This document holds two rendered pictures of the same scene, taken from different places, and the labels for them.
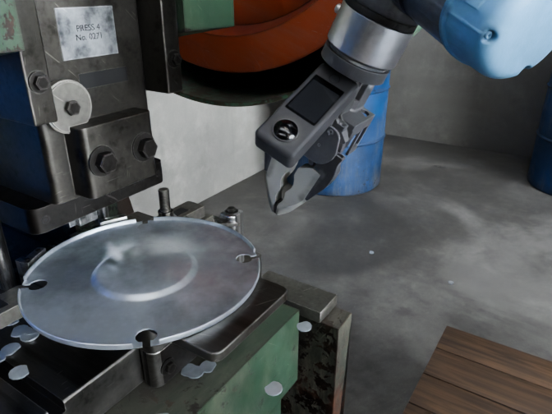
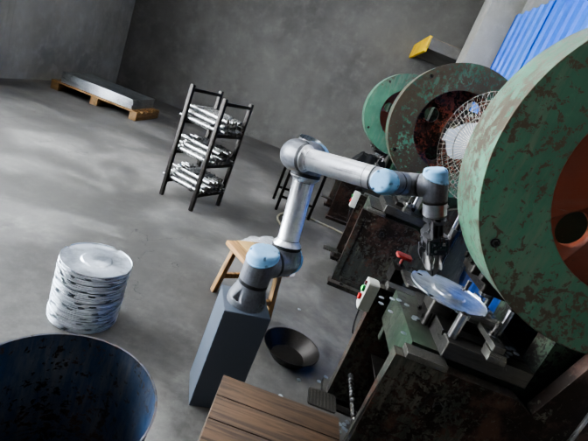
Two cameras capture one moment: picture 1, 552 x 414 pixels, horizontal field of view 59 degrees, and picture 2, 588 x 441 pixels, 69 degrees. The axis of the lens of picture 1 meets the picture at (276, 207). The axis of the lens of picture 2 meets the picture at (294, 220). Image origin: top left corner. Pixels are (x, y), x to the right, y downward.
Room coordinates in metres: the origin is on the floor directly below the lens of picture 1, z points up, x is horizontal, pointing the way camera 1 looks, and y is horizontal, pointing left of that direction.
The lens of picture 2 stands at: (1.38, -1.19, 1.28)
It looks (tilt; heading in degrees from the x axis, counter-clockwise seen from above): 17 degrees down; 145
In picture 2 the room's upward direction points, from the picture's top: 22 degrees clockwise
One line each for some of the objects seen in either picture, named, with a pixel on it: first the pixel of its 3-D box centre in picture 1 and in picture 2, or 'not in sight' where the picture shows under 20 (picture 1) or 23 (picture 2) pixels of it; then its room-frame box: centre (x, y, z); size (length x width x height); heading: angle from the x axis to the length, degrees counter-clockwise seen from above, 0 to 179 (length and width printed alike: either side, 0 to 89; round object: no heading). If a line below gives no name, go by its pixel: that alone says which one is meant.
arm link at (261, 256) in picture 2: not in sight; (261, 263); (0.15, -0.39, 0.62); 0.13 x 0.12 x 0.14; 112
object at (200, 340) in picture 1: (177, 324); (428, 303); (0.50, 0.12, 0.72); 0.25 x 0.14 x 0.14; 57
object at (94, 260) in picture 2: not in sight; (97, 259); (-0.36, -0.86, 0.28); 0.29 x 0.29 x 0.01
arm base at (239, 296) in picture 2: not in sight; (249, 290); (0.15, -0.40, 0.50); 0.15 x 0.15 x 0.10
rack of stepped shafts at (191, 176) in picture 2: not in sight; (205, 149); (-2.05, 0.08, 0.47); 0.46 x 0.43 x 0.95; 37
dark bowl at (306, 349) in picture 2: not in sight; (290, 351); (-0.04, 0.08, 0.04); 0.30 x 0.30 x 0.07
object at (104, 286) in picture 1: (144, 269); (448, 291); (0.52, 0.17, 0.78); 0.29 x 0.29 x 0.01
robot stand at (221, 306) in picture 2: not in sight; (227, 348); (0.15, -0.40, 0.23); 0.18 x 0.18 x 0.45; 74
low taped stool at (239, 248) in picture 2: not in sight; (248, 281); (-0.48, -0.03, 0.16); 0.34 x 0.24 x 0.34; 7
